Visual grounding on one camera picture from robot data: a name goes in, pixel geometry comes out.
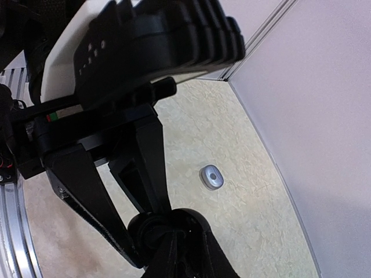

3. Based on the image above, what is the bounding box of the black oval charging case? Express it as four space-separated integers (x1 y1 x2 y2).
128 208 211 263

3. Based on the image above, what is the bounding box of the left aluminium corner post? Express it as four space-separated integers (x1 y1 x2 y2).
200 1 297 82

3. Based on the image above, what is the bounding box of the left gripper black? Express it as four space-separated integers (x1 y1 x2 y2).
14 78 176 268

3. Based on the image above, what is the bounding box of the purple earbud charging case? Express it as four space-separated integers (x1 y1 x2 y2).
199 164 224 191

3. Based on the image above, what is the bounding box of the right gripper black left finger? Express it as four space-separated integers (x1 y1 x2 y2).
143 232 177 278

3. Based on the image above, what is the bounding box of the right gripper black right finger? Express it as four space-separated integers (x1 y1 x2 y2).
200 225 239 278

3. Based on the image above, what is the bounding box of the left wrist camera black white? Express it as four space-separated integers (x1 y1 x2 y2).
40 1 246 109

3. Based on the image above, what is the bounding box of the aluminium front rail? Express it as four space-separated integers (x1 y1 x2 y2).
1 173 42 277

